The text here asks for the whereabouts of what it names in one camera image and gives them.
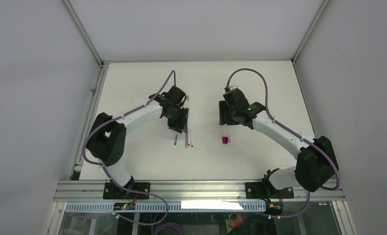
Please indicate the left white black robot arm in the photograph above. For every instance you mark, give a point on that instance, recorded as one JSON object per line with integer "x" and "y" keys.
{"x": 106, "y": 141}

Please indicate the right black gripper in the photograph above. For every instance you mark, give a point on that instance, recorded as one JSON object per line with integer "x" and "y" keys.
{"x": 223, "y": 118}

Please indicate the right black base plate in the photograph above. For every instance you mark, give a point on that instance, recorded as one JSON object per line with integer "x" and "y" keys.
{"x": 260, "y": 190}

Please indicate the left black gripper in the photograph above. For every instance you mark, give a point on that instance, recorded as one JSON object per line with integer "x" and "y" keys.
{"x": 181, "y": 125}

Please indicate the white slotted cable duct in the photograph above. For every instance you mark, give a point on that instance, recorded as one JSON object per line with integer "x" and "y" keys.
{"x": 183, "y": 206}

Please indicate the blue tipped white pen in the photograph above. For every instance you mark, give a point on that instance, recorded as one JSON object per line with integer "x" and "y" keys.
{"x": 192, "y": 141}

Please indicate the orange object below table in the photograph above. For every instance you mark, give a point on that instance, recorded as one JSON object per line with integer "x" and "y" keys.
{"x": 234, "y": 220}

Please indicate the aluminium front rail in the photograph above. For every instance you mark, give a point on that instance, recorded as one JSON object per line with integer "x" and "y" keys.
{"x": 171, "y": 191}

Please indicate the pink pen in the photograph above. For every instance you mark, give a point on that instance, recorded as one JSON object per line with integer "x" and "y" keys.
{"x": 187, "y": 143}

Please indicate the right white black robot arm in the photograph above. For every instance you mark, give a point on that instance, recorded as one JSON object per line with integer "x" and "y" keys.
{"x": 315, "y": 158}

